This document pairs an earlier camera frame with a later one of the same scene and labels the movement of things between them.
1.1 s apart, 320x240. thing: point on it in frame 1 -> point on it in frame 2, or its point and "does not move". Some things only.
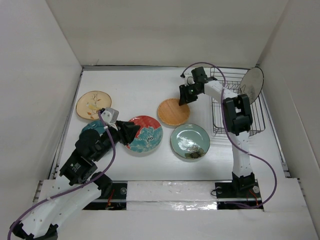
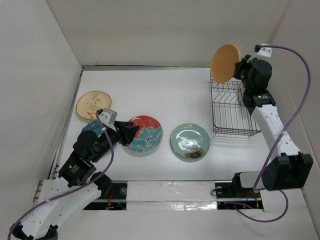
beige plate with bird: x=88 y=105 does not move
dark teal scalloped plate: x=97 y=125 does not move
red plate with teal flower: x=149 y=135 does not move
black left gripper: x=127 y=130 does not move
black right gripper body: x=194 y=87 -> x=242 y=71
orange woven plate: x=170 y=112 -> x=223 y=60
